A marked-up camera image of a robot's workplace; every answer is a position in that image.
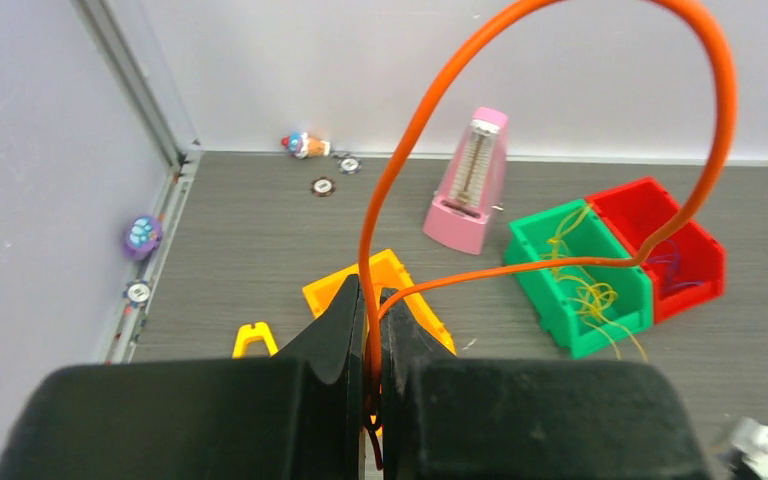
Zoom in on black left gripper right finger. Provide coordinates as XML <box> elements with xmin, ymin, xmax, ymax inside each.
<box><xmin>380</xmin><ymin>303</ymin><xmax>709</xmax><ymax>479</ymax></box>

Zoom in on small clown figurine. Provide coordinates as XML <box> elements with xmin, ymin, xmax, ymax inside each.
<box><xmin>281</xmin><ymin>132</ymin><xmax>332</xmax><ymax>159</ymax></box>

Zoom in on poker chip white blue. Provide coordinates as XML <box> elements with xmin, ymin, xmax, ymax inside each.
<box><xmin>337</xmin><ymin>155</ymin><xmax>363</xmax><ymax>175</ymax></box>

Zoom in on green plastic bin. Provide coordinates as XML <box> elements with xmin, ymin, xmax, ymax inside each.
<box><xmin>504</xmin><ymin>199</ymin><xmax>654</xmax><ymax>362</ymax></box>

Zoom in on purple paw toy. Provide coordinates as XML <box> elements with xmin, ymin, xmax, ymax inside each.
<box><xmin>123</xmin><ymin>215</ymin><xmax>164</xmax><ymax>261</ymax></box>

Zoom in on pink metronome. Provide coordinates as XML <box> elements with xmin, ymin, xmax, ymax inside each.
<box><xmin>422</xmin><ymin>107</ymin><xmax>508</xmax><ymax>255</ymax></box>

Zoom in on poker chip dark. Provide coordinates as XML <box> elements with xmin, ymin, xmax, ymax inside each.
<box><xmin>310</xmin><ymin>177</ymin><xmax>336</xmax><ymax>197</ymax></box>

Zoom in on yellow green triangle block left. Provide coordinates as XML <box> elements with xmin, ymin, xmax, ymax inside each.
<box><xmin>231</xmin><ymin>322</ymin><xmax>279</xmax><ymax>359</ymax></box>

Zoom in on orange plastic bin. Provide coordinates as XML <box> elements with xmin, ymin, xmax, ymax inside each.
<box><xmin>302</xmin><ymin>249</ymin><xmax>456</xmax><ymax>354</ymax></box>

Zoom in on red plastic bin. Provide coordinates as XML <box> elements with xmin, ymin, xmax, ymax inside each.
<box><xmin>585</xmin><ymin>176</ymin><xmax>727</xmax><ymax>324</ymax></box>

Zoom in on poker chip near wall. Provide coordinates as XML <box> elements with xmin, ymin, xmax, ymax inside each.
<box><xmin>123</xmin><ymin>279</ymin><xmax>152</xmax><ymax>308</ymax></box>

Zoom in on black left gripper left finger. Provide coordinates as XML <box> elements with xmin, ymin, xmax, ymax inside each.
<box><xmin>0</xmin><ymin>275</ymin><xmax>364</xmax><ymax>479</ymax></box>

